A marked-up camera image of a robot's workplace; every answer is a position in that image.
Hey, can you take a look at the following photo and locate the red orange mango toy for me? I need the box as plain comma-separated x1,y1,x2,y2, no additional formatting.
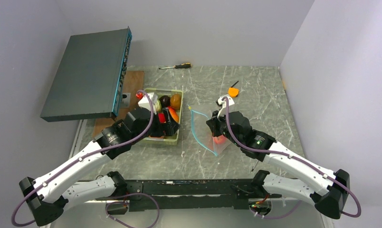
168,106,180,123

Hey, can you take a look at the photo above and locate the clear zip top bag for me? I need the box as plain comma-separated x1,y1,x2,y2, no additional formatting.
188,104,230,156

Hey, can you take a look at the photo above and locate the red apple toy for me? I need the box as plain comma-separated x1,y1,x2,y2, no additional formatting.
158,113,166,124

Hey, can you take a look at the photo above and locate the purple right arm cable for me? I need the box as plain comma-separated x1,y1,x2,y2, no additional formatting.
220,95,362,220

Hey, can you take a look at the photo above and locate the dark purple fruit toy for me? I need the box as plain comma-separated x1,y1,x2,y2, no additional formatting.
159,95,171,108

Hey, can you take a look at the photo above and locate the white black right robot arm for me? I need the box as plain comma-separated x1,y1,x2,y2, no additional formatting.
206,111,350,219

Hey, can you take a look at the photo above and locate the brown wooden board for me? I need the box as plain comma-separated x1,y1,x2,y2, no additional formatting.
92,71,144,137

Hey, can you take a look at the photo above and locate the yellow black screwdriver far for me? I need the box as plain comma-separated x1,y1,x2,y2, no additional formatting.
159,63,192,69

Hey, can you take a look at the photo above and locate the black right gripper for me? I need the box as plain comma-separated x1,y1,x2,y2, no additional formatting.
207,108,242,147

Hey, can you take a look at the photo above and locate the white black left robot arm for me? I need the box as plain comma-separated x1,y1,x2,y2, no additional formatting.
19,107,179,227

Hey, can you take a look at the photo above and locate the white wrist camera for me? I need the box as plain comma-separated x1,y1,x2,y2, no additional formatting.
138,92,158,113
217,94,235,117

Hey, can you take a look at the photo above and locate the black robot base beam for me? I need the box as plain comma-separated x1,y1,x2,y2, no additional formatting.
94,178,283,212

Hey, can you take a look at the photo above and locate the red tomato toy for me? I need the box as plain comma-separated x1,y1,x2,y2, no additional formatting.
212,135,228,145

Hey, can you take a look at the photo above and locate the small metal bracket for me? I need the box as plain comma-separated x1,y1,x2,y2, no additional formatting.
120,93,131,108

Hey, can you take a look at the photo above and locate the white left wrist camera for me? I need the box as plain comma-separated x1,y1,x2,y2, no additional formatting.
138,92,158,113

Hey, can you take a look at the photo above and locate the green plastic food bin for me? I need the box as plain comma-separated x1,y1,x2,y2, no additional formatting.
143,88,183,145

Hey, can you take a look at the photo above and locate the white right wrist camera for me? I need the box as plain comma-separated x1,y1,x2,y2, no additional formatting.
217,94,235,117

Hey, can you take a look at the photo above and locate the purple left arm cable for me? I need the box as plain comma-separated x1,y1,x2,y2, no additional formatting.
10,90,160,228

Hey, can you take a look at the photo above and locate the aluminium frame rail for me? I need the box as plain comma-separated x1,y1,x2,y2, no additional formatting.
39,179,335,228

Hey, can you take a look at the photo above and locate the dark grey flat panel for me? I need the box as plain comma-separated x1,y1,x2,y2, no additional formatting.
40,28,132,122

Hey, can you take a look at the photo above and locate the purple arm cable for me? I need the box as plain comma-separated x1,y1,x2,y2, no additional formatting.
10,90,160,228
220,95,362,220

